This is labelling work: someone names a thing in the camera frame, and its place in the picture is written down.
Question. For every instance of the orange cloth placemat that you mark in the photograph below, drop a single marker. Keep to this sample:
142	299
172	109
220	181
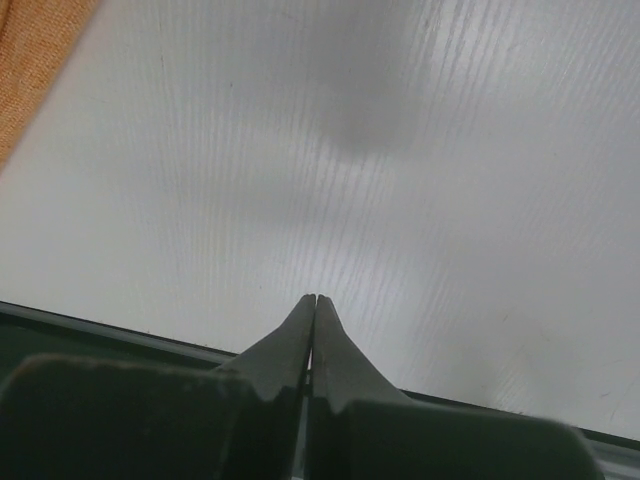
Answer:
37	37

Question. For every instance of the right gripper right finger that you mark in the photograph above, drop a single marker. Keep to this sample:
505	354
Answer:
362	427

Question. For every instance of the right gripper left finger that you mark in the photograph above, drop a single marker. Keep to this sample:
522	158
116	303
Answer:
81	417

